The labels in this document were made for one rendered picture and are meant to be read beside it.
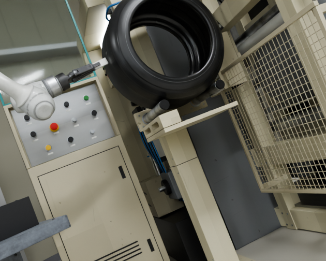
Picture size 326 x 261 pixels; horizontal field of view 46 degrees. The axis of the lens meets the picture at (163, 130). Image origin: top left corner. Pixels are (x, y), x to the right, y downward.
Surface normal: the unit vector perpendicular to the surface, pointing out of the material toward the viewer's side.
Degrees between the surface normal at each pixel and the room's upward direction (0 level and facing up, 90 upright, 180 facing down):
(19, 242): 90
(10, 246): 90
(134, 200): 90
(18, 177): 90
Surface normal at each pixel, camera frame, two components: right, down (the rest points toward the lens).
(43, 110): 0.56, 0.37
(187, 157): 0.25, -0.14
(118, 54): -0.44, 0.12
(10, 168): 0.60, -0.28
